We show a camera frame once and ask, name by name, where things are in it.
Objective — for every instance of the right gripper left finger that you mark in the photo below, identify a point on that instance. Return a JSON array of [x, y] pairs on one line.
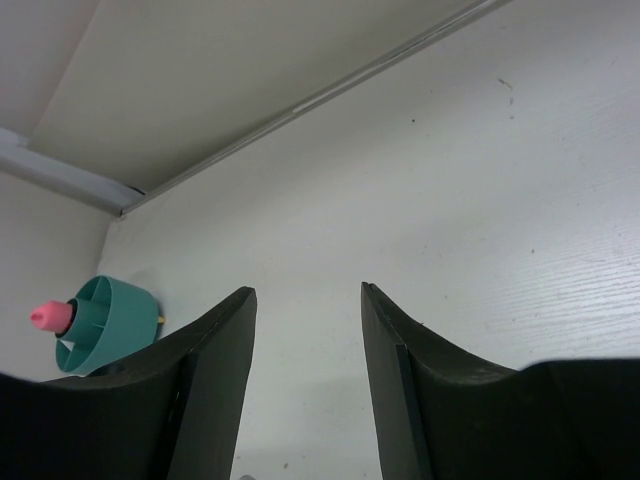
[[169, 411]]

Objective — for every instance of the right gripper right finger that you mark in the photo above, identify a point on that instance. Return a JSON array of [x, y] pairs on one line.
[[442, 412]]

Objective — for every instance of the pink capped glue stick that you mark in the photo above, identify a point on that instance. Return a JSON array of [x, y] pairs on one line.
[[53, 316]]

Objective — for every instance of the teal round compartment organizer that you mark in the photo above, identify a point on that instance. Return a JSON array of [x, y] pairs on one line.
[[112, 319]]

